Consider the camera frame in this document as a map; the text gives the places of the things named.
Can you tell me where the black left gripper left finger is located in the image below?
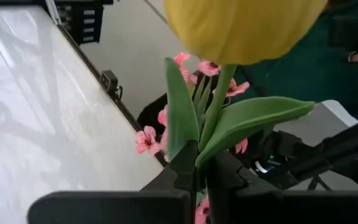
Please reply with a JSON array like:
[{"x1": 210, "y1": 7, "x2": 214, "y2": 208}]
[{"x1": 27, "y1": 139, "x2": 200, "y2": 224}]

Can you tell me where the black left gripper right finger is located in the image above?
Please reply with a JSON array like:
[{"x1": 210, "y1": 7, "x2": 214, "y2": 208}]
[{"x1": 206, "y1": 149, "x2": 358, "y2": 224}]

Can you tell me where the pink artificial flower spray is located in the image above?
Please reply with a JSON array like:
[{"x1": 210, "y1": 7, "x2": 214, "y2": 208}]
[{"x1": 134, "y1": 52, "x2": 251, "y2": 224}]

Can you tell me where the yellow artificial tulip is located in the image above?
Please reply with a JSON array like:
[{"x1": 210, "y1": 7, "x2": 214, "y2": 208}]
[{"x1": 163, "y1": 0, "x2": 329, "y2": 192}]

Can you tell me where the grey desk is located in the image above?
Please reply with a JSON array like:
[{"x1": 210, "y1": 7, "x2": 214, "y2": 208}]
[{"x1": 272, "y1": 99, "x2": 358, "y2": 162}]

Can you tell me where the small black clamp-on device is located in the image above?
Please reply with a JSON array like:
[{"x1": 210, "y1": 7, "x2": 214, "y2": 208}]
[{"x1": 99, "y1": 70, "x2": 124, "y2": 100}]

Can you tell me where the person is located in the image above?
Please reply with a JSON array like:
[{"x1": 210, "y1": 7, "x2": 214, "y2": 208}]
[{"x1": 228, "y1": 0, "x2": 358, "y2": 125}]

